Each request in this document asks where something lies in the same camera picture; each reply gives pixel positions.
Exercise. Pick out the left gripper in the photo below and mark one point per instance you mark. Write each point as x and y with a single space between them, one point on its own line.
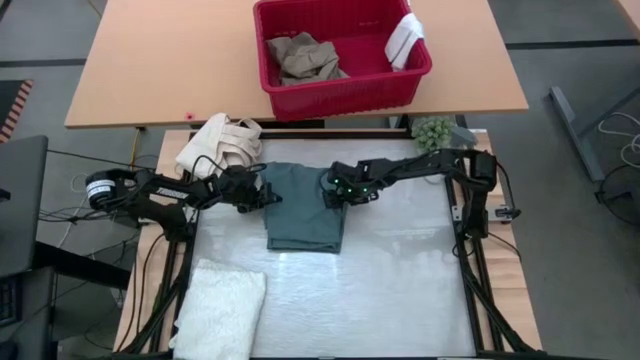
245 187

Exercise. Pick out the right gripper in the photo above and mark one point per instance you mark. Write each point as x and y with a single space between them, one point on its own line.
352 180

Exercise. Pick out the teal grey garment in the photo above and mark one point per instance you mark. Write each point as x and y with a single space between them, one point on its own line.
305 215

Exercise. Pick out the white lace top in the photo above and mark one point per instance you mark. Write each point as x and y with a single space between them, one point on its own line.
220 310

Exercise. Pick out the khaki garment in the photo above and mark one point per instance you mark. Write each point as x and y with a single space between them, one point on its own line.
305 60

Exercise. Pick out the small white cloth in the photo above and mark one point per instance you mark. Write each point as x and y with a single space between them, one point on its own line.
404 40

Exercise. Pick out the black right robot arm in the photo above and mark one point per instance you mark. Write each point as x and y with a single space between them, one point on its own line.
425 165

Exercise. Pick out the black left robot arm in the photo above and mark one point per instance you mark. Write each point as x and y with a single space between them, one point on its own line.
170 192

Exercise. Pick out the red plastic laundry bin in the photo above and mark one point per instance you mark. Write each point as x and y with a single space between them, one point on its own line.
360 95

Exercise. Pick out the beige folded cloth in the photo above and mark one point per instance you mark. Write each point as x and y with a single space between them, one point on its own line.
220 142

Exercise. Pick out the green potted plant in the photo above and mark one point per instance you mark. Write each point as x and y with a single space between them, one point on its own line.
432 132

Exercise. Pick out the clear spray bottle black trigger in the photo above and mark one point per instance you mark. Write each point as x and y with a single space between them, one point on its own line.
465 136

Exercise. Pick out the tan wooden desk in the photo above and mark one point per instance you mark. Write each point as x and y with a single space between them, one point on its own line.
165 60

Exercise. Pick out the black side desk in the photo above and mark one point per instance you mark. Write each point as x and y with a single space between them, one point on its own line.
80 265

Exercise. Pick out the dark grey laptop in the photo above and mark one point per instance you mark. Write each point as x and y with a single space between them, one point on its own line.
22 210

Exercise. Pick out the grey metal table leg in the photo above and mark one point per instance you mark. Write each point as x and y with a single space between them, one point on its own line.
575 131

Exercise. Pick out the orange black striped mat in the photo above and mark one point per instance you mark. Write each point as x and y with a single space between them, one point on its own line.
15 107

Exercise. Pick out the dark electronic device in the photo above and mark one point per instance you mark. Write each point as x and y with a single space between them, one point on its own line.
9 302

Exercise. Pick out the black aluminium frame rail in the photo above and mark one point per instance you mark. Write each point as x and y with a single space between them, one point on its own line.
325 134
169 280
470 280

